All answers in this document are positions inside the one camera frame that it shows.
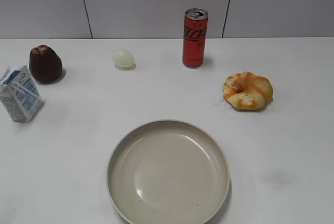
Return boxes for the blue white milk carton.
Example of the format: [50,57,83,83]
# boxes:
[1,66,44,122]

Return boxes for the beige round plate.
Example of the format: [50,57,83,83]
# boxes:
[105,119,230,223]

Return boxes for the white egg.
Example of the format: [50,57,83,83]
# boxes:
[112,49,135,68]

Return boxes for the red soda can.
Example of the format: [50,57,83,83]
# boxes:
[182,8,208,68]

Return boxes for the orange glazed donut bread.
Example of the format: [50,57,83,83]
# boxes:
[223,72,273,111]

